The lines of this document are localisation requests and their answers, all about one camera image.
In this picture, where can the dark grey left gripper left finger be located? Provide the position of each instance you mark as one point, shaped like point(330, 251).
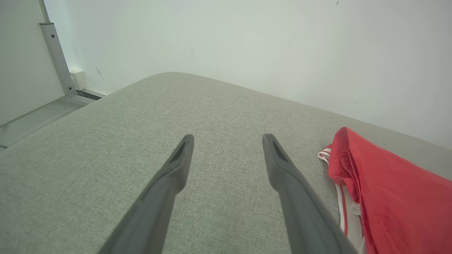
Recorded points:
point(157, 208)

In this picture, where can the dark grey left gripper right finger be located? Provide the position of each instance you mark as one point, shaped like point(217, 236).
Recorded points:
point(303, 211)

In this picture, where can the red basketball jersey with numbers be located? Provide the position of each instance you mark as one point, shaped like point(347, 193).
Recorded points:
point(395, 197)

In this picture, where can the white and black baseboard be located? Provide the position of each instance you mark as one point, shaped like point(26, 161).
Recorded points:
point(90, 94)

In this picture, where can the white wall box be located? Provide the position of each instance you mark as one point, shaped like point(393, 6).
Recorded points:
point(78, 79)

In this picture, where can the grey metal frame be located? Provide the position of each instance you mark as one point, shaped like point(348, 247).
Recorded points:
point(56, 56)

